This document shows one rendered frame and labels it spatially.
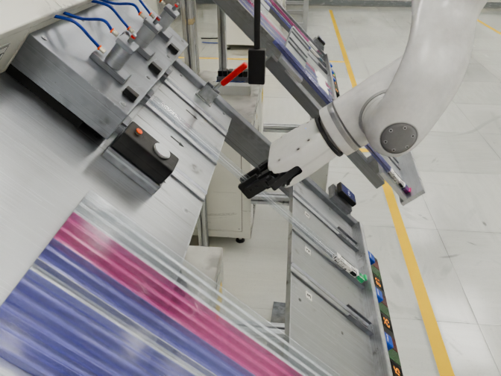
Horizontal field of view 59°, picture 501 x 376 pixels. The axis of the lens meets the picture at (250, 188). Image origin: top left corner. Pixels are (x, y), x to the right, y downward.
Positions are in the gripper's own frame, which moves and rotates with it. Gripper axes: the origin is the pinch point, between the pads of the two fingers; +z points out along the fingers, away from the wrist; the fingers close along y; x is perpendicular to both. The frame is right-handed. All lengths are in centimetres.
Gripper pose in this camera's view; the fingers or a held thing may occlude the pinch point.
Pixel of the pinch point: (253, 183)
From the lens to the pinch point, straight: 75.7
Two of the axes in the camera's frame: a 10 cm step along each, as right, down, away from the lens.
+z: -7.8, 4.9, 3.9
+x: 6.1, 7.0, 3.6
